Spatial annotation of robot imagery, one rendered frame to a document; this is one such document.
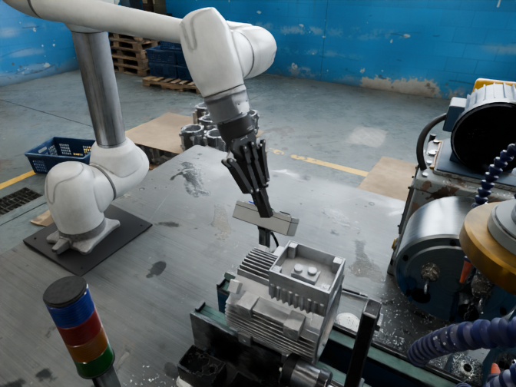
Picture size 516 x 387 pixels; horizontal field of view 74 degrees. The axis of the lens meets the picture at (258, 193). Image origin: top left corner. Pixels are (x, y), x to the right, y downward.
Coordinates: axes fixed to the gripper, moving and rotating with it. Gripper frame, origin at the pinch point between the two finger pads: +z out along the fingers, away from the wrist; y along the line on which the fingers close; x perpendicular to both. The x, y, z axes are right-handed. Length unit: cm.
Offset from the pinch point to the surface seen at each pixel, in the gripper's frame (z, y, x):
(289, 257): 9.5, -6.2, -9.0
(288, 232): 12.3, 7.1, 1.9
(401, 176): 91, 224, 60
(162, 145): 4, 112, 213
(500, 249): 1.1, -9.3, -46.4
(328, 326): 28.8, -4.6, -11.8
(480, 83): -4, 71, -32
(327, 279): 13.0, -6.8, -17.4
